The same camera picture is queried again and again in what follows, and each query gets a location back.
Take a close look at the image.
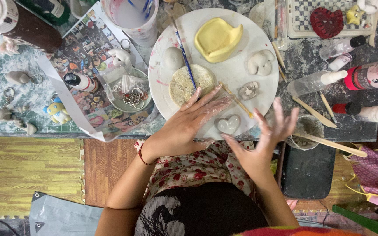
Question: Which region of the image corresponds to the wooden handled loop tool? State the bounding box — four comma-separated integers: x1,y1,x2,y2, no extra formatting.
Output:
262,20,289,83

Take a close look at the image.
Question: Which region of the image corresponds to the green metal plate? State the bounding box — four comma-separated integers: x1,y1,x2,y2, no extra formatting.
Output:
108,67,154,114

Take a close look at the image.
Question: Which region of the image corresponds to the yellow clay dish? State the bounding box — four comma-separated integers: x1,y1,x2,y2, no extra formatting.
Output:
194,17,244,64

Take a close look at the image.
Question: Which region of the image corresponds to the white clay elephant figure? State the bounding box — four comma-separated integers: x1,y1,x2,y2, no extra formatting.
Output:
247,49,276,77

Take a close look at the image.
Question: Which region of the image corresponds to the multicoloured striped cloth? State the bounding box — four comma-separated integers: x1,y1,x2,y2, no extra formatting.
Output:
233,226,365,236

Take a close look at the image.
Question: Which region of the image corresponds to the clear white capped squeeze bottle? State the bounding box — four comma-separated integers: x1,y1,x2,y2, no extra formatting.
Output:
286,69,349,97

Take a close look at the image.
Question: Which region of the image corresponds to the person's left hand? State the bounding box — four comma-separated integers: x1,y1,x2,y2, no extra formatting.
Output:
142,83,233,162

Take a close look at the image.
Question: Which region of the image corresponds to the floral apron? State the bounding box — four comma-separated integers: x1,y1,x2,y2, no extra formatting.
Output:
134,139,259,204

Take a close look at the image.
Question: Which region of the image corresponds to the clear plastic bag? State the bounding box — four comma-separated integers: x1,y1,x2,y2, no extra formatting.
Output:
93,56,151,103

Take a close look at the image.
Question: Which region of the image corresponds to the brown foam floor mat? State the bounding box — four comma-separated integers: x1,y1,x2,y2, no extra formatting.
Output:
83,138,138,208

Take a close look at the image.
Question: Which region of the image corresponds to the heap of metal key rings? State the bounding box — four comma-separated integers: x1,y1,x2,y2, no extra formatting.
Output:
121,87,146,109

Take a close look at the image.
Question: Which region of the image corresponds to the thin wooden stick tool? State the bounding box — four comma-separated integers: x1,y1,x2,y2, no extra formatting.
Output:
218,82,254,119

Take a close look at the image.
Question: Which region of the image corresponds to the person's right hand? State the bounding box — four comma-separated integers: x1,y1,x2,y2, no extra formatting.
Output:
222,97,300,185

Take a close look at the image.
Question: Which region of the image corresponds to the green bottle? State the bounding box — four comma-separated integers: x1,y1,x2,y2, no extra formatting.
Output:
14,0,72,26

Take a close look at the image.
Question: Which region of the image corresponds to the white round turntable board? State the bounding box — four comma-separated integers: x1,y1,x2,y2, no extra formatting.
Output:
148,7,280,140

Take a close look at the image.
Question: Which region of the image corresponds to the blue yellow clay figurine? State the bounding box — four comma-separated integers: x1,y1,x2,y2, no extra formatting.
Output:
43,96,72,125

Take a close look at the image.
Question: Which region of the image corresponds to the white clay keyring figure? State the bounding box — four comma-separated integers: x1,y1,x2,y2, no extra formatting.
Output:
107,39,133,67

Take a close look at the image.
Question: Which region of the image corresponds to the metal key ring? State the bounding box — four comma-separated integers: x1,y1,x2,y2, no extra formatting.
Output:
3,87,16,104

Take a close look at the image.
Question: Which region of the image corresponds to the green cutting mat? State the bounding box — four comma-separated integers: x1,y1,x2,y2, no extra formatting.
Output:
0,32,165,138

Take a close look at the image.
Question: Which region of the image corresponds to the printed photo paper sheet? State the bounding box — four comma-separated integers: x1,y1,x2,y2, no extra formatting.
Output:
37,10,161,142

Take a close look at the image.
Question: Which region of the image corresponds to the clear plastic brush cup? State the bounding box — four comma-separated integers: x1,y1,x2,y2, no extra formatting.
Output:
100,0,159,47

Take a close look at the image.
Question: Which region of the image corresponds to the round beige sponge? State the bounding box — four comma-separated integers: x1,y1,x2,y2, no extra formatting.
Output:
169,64,216,108

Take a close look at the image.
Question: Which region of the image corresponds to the black printed shirt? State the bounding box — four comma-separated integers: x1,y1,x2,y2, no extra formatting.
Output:
134,182,269,236

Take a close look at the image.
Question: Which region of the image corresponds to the small white pink bottle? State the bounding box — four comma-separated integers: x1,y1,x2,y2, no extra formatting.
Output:
327,52,354,72

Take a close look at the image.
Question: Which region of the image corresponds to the brown bottle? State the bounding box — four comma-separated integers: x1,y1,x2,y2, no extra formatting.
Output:
0,0,63,54

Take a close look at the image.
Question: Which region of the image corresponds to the pink clay flower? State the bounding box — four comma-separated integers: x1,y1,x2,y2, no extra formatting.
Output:
0,36,21,56

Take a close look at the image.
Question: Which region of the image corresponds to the yellow clay star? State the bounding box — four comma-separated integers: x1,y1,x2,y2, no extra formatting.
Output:
345,5,366,26

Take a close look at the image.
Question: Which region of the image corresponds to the grey clay keyring figure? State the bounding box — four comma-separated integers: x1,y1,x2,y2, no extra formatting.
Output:
5,71,44,86

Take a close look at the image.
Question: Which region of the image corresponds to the grey tarp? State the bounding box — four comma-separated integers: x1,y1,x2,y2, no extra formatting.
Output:
28,191,104,236

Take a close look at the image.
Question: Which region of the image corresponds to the small grey clay piece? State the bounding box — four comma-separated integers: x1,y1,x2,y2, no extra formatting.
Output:
238,81,260,101

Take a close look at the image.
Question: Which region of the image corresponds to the checkered tray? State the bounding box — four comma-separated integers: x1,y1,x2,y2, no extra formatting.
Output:
285,0,378,39

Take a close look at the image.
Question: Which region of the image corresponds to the yellow foam floor mat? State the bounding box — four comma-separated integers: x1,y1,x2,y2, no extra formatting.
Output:
0,117,86,219

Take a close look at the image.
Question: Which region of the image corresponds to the red clay heart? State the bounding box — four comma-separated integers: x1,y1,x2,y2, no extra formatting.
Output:
309,7,345,39

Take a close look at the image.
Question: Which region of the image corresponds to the wire loop tool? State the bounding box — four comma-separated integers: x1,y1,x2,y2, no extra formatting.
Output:
318,91,343,129

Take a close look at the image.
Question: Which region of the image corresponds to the blue handled paintbrush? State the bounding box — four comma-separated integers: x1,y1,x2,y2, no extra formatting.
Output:
170,16,200,94

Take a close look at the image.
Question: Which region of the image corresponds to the plastic sleeve of tools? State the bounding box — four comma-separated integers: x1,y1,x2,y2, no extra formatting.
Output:
272,0,289,52

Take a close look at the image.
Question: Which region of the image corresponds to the black stool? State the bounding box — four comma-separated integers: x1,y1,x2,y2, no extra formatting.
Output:
280,142,337,201

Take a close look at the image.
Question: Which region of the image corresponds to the grey oval clay lump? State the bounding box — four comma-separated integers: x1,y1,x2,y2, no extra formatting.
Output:
162,47,185,71

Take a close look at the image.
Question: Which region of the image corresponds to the grey slip cup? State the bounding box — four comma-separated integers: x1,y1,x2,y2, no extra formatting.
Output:
285,114,325,151

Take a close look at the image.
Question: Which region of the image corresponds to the pink yellow trimmed apron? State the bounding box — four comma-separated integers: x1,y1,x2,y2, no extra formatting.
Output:
344,144,378,212

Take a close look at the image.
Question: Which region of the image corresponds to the white red capped paint bottle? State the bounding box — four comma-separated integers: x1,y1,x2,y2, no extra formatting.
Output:
331,102,378,125

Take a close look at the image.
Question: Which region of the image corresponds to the green stool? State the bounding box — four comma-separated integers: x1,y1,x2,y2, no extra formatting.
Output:
331,203,378,236

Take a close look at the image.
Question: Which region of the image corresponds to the pink paint bottle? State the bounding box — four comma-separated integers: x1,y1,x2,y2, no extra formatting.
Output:
343,56,378,92

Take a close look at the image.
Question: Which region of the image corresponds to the small black capped bottle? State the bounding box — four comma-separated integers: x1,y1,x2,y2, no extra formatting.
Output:
63,72,100,93

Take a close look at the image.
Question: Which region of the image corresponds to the wooden spatula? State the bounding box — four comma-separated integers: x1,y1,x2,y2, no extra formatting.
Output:
292,132,369,158

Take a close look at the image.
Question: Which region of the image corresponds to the red cord bracelet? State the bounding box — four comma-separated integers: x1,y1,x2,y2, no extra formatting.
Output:
138,142,159,166

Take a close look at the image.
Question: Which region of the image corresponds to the white clay heart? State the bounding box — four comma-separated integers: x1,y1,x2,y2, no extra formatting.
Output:
214,114,242,135

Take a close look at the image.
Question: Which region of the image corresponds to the flat wooden modelling tool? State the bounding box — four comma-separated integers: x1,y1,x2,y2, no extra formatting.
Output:
291,95,338,129

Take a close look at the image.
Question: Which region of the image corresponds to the clear black capped squeeze bottle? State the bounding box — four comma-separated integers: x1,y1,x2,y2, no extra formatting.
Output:
318,35,367,61

